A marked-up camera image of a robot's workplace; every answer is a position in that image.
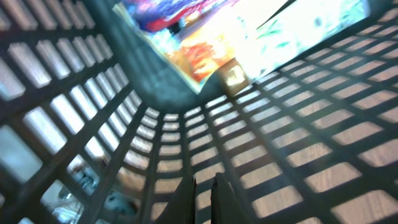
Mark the yellow snack bag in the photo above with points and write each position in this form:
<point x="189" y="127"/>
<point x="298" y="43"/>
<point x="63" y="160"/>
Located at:
<point x="194" y="37"/>

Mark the grey plastic mesh basket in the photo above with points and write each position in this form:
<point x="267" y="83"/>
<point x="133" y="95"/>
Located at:
<point x="97" y="128"/>

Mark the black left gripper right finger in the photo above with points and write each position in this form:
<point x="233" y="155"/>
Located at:
<point x="225" y="207"/>

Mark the white green tissue pack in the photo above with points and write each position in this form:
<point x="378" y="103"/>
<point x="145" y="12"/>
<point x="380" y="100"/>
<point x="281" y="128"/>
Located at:
<point x="270" y="35"/>

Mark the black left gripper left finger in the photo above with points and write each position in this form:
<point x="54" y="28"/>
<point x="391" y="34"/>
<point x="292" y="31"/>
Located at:
<point x="181" y="208"/>

